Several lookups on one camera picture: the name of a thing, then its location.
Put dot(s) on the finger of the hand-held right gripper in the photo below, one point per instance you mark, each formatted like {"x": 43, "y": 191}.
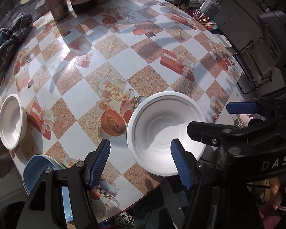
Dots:
{"x": 205, "y": 131}
{"x": 243, "y": 107}

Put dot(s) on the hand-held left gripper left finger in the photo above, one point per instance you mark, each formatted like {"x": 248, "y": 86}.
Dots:
{"x": 99, "y": 164}

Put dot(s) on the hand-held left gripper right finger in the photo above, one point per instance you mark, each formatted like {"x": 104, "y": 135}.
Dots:
{"x": 181, "y": 164}

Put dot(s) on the blue plate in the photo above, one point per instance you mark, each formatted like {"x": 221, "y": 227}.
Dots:
{"x": 35, "y": 171}

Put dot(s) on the person's right hand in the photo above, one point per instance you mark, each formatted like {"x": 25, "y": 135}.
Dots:
{"x": 276, "y": 193}

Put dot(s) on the maroon garment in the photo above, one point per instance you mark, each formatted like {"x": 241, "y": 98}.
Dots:
{"x": 271, "y": 219}

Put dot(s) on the grey device with green light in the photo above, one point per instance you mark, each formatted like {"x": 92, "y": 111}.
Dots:
{"x": 276, "y": 35}

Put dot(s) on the printed checkered tablecloth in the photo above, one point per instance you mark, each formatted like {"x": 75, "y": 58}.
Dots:
{"x": 85, "y": 76}

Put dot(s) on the red plastic basket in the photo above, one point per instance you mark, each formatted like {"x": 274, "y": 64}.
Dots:
{"x": 206, "y": 20}

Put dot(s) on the bundle of wooden sticks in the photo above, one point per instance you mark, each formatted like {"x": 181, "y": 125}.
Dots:
{"x": 200, "y": 16}

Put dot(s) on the dark plaid cloth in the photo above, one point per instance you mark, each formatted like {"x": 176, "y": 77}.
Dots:
{"x": 8, "y": 43}

